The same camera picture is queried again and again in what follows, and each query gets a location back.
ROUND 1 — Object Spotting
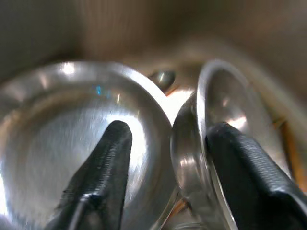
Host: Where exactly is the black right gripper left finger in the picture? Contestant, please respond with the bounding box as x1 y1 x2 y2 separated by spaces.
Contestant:
45 119 134 230

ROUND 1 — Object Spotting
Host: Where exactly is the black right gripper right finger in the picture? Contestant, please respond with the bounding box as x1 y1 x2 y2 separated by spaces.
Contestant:
206 121 307 230

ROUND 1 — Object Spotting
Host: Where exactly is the stainless steel bowl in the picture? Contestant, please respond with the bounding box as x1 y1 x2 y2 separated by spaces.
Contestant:
169 59 292 230
0 61 179 230

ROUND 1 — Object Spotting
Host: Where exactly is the brown wooden chopstick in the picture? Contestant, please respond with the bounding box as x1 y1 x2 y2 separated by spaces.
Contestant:
164 86 179 97
279 119 307 194

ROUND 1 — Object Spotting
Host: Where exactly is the stainless steel double sink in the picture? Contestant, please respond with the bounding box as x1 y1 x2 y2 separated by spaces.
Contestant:
0 0 307 230

